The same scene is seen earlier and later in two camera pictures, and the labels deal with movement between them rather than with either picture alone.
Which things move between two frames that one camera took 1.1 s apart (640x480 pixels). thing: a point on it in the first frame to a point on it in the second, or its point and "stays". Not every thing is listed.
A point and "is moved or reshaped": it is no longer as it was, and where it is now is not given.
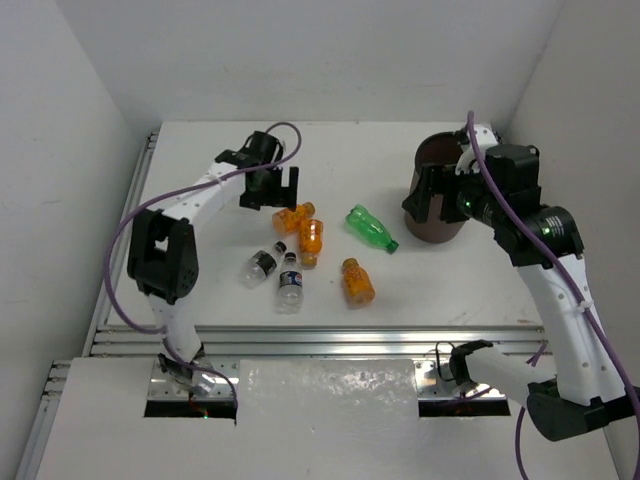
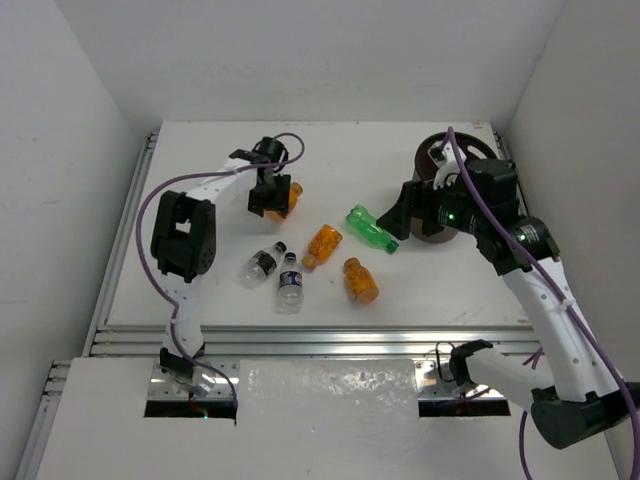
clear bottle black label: [260, 265] stays
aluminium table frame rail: [149, 340] stays
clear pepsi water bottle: [290, 297] stays
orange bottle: [288, 221] is moved or reshaped
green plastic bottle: [368, 227] stays
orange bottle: [310, 240] to [322, 246]
